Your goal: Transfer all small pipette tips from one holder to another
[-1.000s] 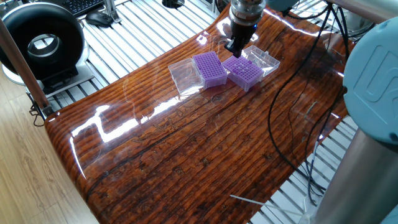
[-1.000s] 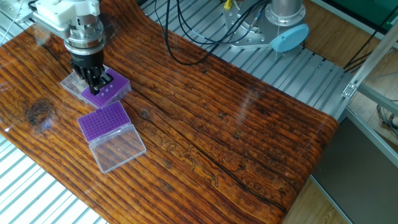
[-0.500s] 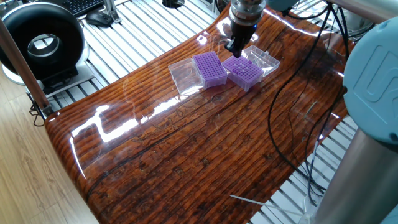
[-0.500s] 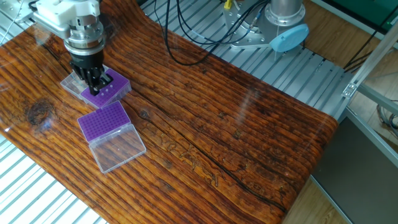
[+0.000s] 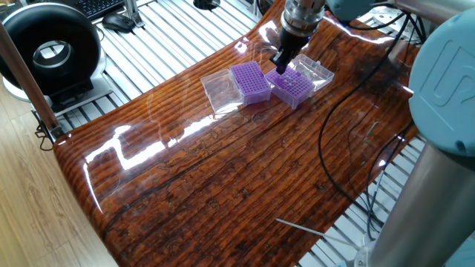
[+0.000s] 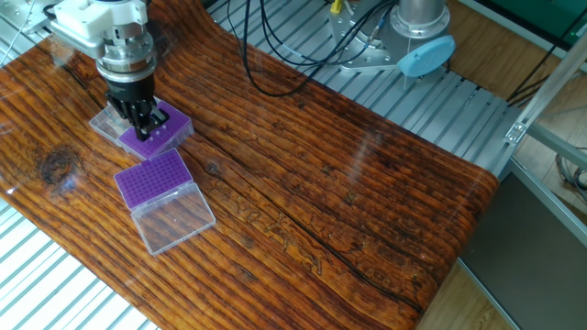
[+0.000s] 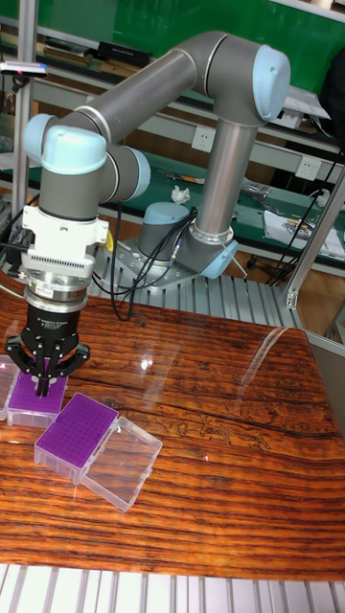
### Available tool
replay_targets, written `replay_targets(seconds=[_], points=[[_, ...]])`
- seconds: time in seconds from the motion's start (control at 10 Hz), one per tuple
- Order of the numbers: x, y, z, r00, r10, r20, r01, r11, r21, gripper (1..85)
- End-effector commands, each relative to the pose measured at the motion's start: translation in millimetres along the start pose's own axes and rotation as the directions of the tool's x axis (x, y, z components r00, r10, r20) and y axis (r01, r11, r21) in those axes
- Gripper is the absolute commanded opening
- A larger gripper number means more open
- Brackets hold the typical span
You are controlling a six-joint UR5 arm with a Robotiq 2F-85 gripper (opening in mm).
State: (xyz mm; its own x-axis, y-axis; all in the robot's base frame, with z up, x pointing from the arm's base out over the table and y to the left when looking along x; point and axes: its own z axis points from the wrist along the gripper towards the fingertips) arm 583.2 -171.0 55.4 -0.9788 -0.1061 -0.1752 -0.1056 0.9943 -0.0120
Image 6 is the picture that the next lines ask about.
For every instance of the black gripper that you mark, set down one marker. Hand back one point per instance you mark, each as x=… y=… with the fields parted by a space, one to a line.
x=130 y=91

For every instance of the aluminium frame rail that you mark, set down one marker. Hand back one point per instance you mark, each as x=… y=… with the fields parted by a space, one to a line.
x=559 y=146

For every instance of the yellow connector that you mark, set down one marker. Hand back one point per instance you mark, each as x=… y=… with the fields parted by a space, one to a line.
x=336 y=5

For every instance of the white wrist mounting bracket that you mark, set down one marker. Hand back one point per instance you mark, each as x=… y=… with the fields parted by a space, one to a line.
x=87 y=23

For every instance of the glossy wood grain sheet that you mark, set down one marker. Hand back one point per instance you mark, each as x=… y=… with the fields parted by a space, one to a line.
x=321 y=206

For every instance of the dark grey panel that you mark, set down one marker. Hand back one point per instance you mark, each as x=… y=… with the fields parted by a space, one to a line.
x=527 y=275

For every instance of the perforated metal plate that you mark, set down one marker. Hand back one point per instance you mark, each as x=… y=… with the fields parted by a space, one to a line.
x=23 y=14

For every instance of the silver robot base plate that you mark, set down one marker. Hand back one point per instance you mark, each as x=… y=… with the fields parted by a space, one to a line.
x=362 y=57

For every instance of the purple tip holder clear lid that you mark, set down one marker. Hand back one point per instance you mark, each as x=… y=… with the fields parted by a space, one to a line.
x=160 y=183
x=174 y=133

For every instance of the metal connector blue rings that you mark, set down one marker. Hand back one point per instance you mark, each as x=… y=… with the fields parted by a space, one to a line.
x=373 y=28

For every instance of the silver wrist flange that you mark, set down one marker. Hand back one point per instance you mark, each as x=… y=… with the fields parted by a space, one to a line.
x=126 y=57

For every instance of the aluminium frame post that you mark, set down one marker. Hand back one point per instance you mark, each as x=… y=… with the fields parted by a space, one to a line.
x=550 y=87

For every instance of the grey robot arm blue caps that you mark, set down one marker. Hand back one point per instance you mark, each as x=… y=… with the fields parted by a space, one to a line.
x=424 y=55

